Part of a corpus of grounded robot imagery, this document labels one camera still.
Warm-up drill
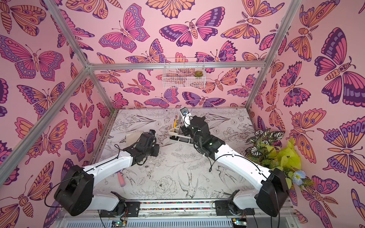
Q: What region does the cream toothbrush holder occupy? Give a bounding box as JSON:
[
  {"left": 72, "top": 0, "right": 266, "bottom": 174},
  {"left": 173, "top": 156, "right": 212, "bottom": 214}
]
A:
[{"left": 168, "top": 125, "right": 191, "bottom": 143}]

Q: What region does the pink cylindrical object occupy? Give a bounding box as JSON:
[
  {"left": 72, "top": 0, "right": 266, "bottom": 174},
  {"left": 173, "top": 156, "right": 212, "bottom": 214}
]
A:
[{"left": 117, "top": 172, "right": 126, "bottom": 187}]

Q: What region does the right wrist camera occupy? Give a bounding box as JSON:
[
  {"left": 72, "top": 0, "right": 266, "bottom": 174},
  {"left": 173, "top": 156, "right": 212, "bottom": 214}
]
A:
[{"left": 180, "top": 107, "right": 192, "bottom": 128}]

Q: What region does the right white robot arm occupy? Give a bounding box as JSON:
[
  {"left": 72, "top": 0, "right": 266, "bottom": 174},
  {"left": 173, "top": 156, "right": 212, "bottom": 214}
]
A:
[{"left": 181, "top": 108, "right": 289, "bottom": 217}]

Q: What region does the white wire basket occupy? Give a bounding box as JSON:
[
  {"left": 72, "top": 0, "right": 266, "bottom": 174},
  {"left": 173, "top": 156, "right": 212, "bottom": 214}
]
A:
[{"left": 161, "top": 57, "right": 206, "bottom": 89}]

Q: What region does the beige gardening glove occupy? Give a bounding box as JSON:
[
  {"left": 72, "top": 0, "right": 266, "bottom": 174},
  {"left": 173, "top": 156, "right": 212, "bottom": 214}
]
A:
[{"left": 125, "top": 131, "right": 143, "bottom": 146}]

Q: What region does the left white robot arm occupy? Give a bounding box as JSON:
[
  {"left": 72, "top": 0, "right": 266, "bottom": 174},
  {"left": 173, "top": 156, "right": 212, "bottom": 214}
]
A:
[{"left": 45, "top": 129, "right": 160, "bottom": 217}]

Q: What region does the artificial plant bouquet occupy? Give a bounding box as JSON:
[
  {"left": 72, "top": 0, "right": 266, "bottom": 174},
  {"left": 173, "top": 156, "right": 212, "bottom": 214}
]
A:
[{"left": 245, "top": 129, "right": 314, "bottom": 188}]

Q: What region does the yellow toothbrush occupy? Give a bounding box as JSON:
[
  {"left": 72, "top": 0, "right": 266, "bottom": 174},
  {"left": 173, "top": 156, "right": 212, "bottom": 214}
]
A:
[{"left": 173, "top": 115, "right": 179, "bottom": 128}]

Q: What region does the small green succulent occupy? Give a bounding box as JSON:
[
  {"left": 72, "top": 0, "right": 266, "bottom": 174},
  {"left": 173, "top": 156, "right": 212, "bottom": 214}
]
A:
[{"left": 194, "top": 70, "right": 204, "bottom": 78}]

